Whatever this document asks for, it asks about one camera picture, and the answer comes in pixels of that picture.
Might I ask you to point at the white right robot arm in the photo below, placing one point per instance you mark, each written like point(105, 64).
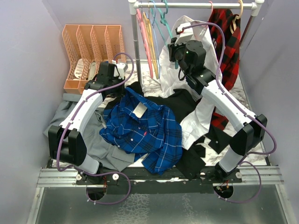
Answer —
point(190, 57)

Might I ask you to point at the black garment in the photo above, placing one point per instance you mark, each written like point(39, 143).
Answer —
point(180, 104)

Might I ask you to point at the metal clothes rack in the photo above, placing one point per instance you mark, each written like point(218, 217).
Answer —
point(254, 6)

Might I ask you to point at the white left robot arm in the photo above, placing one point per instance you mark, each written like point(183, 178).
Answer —
point(66, 141)

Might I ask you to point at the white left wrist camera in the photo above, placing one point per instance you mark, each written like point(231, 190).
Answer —
point(120, 69)

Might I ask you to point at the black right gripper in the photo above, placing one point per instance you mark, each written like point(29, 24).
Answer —
point(173, 48)

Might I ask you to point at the yellow hanger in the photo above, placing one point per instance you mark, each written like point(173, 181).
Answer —
point(148, 29)

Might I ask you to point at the peach plastic file organizer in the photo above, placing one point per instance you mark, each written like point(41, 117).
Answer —
point(99, 43)

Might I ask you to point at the blue plaid shirt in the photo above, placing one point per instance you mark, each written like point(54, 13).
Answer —
point(141, 127)

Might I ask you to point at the teal hanger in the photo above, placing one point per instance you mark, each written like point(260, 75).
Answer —
point(164, 22)

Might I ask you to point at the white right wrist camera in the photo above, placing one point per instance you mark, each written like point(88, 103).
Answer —
point(184, 33)

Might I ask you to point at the white shirt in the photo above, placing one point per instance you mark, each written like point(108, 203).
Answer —
point(196, 123)

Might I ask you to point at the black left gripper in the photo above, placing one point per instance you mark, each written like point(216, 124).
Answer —
point(120, 93)

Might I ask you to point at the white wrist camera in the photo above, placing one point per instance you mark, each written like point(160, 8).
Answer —
point(184, 33)
point(120, 69)

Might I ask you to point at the red black plaid shirt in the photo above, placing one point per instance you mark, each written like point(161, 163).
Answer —
point(230, 62)

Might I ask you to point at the light blue hanger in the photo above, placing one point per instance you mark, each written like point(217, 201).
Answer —
point(153, 14)

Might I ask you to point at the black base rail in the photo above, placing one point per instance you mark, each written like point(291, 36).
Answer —
point(171, 182)

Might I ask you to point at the cream hanger under plaid shirt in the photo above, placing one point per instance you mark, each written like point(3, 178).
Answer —
point(233, 25)

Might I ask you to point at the pink hanger under white shirt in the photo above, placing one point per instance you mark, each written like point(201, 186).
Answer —
point(203, 24)

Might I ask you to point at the white oval packaged card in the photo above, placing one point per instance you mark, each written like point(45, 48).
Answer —
point(78, 73)

